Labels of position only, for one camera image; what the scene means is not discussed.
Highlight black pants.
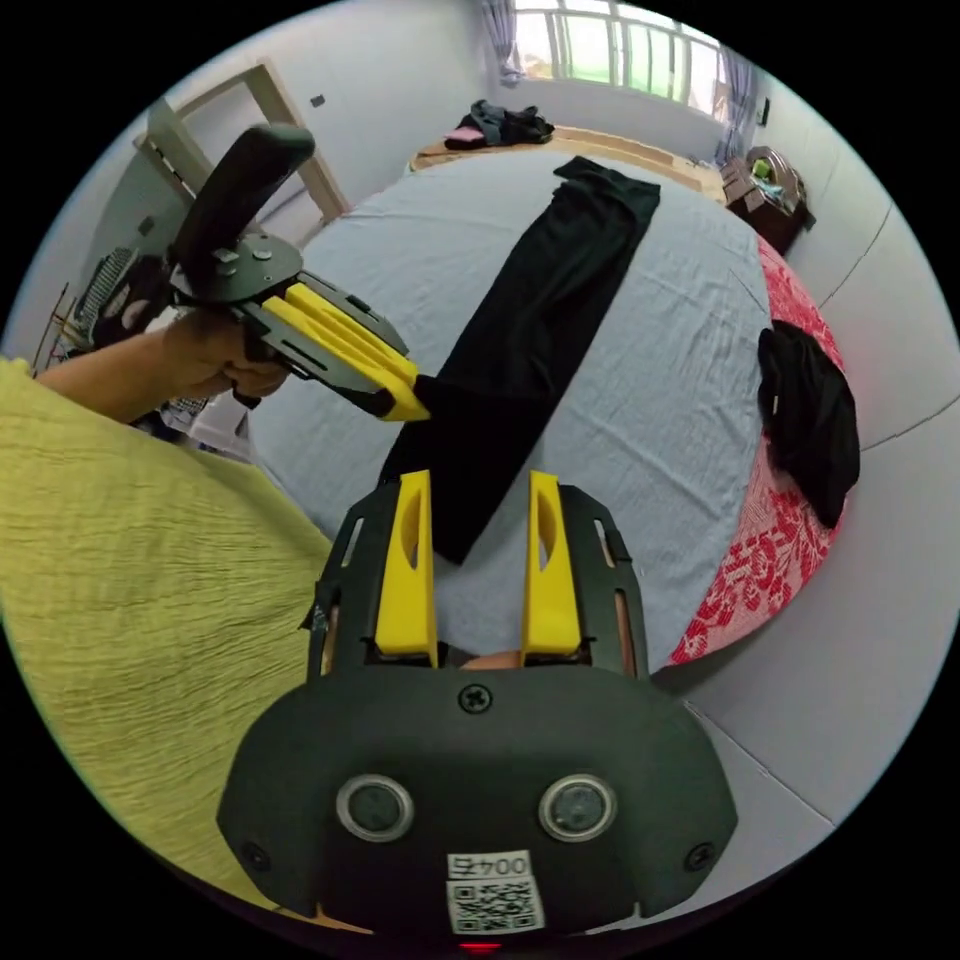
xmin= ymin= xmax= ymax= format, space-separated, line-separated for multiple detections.
xmin=378 ymin=155 xmax=663 ymax=565

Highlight wooden door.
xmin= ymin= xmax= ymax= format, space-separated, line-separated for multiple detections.
xmin=133 ymin=63 xmax=352 ymax=249

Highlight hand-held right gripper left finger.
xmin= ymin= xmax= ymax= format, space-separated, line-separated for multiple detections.
xmin=373 ymin=470 xmax=440 ymax=670

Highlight person's left hand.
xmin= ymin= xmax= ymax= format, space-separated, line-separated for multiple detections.
xmin=153 ymin=305 xmax=290 ymax=410

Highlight window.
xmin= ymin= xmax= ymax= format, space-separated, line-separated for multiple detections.
xmin=513 ymin=0 xmax=725 ymax=114

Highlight black garment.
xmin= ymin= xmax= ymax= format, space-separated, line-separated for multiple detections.
xmin=755 ymin=320 xmax=862 ymax=530

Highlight person's left forearm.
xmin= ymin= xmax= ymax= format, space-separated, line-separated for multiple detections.
xmin=33 ymin=322 xmax=174 ymax=427

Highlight dark brown cupboard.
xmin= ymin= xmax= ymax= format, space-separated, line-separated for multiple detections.
xmin=719 ymin=146 xmax=817 ymax=256

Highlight bed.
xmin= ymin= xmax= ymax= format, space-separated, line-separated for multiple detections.
xmin=247 ymin=127 xmax=849 ymax=669

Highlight purple curtain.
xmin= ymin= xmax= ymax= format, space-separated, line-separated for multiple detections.
xmin=718 ymin=44 xmax=760 ymax=163
xmin=479 ymin=0 xmax=526 ymax=85

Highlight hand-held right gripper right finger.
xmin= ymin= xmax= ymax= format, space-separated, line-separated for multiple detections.
xmin=520 ymin=470 xmax=583 ymax=669

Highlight person's body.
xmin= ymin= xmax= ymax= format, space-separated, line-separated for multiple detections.
xmin=0 ymin=356 xmax=335 ymax=913

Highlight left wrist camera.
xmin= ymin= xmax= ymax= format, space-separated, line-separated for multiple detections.
xmin=168 ymin=123 xmax=316 ymax=264

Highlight pile of clothes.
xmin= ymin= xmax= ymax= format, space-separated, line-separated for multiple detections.
xmin=443 ymin=98 xmax=556 ymax=151

